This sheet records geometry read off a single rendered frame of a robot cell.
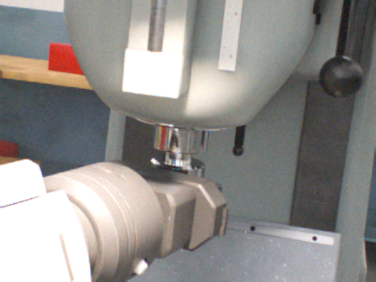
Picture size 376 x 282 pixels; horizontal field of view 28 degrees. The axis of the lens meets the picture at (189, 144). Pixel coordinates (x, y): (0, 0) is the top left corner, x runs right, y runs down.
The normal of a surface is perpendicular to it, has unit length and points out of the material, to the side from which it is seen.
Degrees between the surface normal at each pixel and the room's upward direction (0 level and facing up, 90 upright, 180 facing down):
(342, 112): 90
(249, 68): 104
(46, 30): 90
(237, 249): 63
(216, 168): 90
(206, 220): 89
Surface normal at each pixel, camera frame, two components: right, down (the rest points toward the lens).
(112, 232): 0.33, -0.07
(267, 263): -0.12, -0.29
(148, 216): 0.87, -0.24
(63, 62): -0.24, 0.16
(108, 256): 0.35, 0.18
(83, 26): -0.64, 0.24
